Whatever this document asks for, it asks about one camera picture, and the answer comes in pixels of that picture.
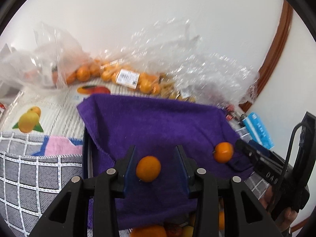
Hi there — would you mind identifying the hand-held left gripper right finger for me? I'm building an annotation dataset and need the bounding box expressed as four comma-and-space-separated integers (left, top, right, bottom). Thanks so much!
173, 145, 283, 237

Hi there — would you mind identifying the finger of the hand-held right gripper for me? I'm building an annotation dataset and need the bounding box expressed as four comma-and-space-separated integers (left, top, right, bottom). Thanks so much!
236, 139, 266, 168
248, 141, 282, 160

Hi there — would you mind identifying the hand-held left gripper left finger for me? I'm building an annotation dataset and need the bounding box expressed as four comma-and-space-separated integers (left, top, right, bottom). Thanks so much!
30, 145, 137, 237

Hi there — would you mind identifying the orange with stem dot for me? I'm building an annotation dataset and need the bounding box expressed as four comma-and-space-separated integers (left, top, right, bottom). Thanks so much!
136, 155, 161, 183

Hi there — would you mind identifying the medium orange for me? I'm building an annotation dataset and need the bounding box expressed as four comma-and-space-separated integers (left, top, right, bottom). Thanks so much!
213, 142, 234, 164

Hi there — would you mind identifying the large orange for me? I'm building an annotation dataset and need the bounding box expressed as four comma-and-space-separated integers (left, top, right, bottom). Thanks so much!
130, 225, 167, 237

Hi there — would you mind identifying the bag of small yellowish fruits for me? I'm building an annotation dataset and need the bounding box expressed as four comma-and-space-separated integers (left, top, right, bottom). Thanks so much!
160, 74, 179, 100

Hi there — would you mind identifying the person's right hand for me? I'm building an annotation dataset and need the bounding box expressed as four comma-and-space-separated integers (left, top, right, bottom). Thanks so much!
261, 186, 299, 233

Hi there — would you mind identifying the blue tissue packet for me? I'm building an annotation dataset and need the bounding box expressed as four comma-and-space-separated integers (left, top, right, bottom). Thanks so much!
243, 112, 275, 150

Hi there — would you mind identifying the red and black small packet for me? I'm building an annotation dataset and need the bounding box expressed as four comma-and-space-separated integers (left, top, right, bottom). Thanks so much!
225, 105, 237, 121

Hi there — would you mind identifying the purple towel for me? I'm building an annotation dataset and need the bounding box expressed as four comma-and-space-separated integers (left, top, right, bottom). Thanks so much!
76, 93, 255, 230

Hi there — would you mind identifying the red apple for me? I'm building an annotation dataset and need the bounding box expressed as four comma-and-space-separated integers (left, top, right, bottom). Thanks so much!
164, 223, 183, 237

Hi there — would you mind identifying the crumpled clear plastic bag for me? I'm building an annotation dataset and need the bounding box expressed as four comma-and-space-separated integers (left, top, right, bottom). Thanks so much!
128, 17, 260, 109

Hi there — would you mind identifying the fruit-print mat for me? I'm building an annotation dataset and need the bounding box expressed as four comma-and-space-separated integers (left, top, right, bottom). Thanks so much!
0, 79, 173, 139

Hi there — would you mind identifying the labelled clear bag of oranges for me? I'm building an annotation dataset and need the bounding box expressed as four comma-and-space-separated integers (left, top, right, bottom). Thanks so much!
99, 52, 163, 95

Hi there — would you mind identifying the grey checked blanket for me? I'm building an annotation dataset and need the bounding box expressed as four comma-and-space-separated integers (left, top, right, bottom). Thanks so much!
0, 128, 272, 235

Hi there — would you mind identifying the white plastic bag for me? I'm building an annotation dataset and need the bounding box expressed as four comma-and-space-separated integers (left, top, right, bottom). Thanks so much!
0, 43, 25, 104

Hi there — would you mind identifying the black cable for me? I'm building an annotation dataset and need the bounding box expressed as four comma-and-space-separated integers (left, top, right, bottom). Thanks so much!
269, 122, 307, 211

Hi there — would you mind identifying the wooden door frame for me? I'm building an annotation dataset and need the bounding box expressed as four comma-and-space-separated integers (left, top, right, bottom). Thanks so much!
238, 0, 294, 113

